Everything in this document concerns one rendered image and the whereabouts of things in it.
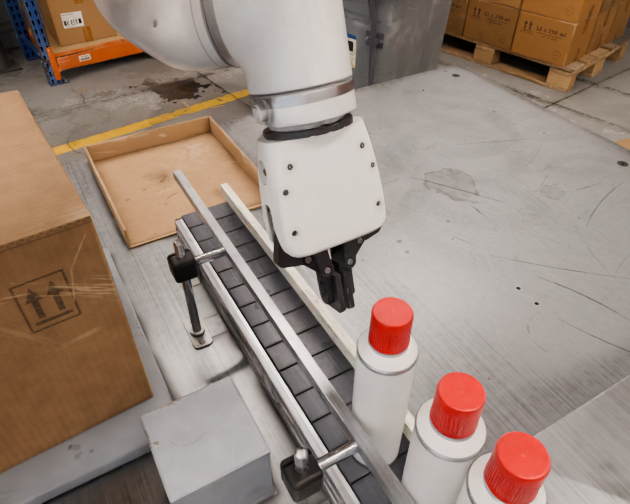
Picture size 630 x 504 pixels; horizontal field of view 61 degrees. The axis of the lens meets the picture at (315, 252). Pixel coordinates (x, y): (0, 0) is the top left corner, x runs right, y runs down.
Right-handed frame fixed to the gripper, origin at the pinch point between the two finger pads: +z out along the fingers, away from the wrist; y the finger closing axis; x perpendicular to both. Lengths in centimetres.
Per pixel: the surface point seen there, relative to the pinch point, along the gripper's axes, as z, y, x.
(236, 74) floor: -1, 102, 304
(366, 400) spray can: 7.4, -2.5, -7.2
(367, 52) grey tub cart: -7, 115, 167
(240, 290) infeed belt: 8.2, -3.0, 23.5
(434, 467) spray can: 7.7, -2.6, -16.2
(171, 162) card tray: -3, 1, 66
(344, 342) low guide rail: 10.8, 2.8, 6.4
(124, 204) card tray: 1, -11, 57
